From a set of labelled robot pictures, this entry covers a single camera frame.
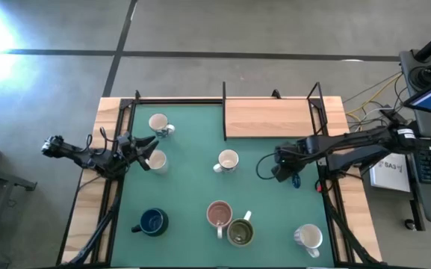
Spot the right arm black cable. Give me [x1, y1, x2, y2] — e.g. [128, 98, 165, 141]
[255, 152, 278, 181]

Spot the yellow cable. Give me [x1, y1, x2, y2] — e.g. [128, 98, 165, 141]
[345, 73, 403, 124]

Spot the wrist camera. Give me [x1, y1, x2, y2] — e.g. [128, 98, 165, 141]
[117, 132, 132, 149]
[270, 164, 294, 184]

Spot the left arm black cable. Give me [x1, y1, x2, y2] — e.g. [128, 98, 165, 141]
[84, 126, 108, 153]

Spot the green lattice pattern mug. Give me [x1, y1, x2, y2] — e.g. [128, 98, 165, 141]
[144, 149, 170, 176]

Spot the wooden shelf board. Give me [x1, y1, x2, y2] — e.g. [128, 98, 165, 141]
[225, 97, 326, 139]

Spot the black mug blue inside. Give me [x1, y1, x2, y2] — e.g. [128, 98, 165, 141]
[131, 207, 170, 238]

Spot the white SA3 paper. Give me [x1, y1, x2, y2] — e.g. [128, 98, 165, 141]
[369, 152, 412, 194]

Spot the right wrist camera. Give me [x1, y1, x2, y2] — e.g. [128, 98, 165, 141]
[270, 164, 294, 184]

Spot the black metal table frame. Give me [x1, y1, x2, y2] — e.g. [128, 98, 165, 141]
[56, 89, 388, 269]

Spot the black metal stand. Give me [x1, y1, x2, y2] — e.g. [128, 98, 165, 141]
[0, 160, 38, 262]

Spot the black power strip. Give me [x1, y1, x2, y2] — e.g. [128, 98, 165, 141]
[379, 106, 407, 126]

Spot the white mug blue leaf print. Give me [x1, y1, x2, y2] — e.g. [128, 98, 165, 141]
[212, 149, 240, 174]

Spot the black coiled cable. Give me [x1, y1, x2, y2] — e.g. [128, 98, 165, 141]
[408, 65, 431, 90]

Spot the white mug blue flower print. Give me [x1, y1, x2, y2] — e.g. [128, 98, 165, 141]
[148, 113, 176, 139]

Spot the black metal shelf frame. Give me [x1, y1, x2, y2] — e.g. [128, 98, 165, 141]
[221, 81, 330, 142]

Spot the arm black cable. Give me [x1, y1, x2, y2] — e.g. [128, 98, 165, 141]
[84, 126, 108, 153]
[255, 152, 278, 181]

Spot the green table mat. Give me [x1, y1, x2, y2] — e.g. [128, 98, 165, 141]
[110, 104, 335, 268]

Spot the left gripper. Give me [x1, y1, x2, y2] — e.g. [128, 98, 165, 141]
[120, 135, 161, 173]

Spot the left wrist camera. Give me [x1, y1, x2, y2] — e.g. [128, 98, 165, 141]
[117, 132, 132, 149]

